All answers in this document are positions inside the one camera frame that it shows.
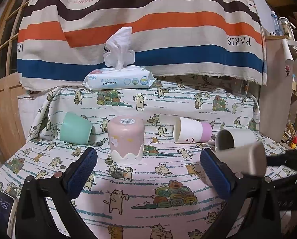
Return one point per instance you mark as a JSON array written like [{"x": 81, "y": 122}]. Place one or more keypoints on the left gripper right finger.
[{"x": 262, "y": 219}]

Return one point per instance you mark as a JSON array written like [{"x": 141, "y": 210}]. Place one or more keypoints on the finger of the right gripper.
[{"x": 285, "y": 163}]

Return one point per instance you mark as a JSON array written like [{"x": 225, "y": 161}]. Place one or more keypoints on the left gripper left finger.
[{"x": 34, "y": 219}]

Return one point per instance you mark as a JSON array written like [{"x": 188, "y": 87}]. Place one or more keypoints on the beige speckled cup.
[{"x": 249, "y": 159}]

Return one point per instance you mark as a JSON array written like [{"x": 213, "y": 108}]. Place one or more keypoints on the mint green cup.
[{"x": 75, "y": 129}]

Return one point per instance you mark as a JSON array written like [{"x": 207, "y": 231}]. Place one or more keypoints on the pink cup with white base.
[{"x": 126, "y": 139}]

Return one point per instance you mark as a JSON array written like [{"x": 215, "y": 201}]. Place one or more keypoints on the white paper cup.
[{"x": 287, "y": 53}]

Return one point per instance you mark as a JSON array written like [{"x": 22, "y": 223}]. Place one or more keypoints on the white and lilac cup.
[{"x": 189, "y": 131}]

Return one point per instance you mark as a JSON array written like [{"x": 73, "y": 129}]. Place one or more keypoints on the yellow red toy figure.
[{"x": 293, "y": 143}]

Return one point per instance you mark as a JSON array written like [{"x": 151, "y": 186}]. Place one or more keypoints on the wooden shelf side panel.
[{"x": 278, "y": 98}]

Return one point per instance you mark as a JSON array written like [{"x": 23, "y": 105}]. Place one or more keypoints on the smartwatch on wrist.
[{"x": 8, "y": 207}]

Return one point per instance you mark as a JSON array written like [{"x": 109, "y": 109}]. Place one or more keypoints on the cat print bed sheet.
[{"x": 166, "y": 194}]

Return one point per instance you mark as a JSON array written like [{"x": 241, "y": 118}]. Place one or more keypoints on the wooden door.
[{"x": 11, "y": 132}]

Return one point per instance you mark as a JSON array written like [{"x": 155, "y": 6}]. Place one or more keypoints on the baby wipes pack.
[{"x": 120, "y": 71}]

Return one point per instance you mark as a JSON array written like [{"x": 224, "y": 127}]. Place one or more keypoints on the striped Paris cloth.
[{"x": 61, "y": 41}]

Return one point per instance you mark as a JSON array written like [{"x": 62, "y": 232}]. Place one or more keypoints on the white mug with handle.
[{"x": 232, "y": 138}]

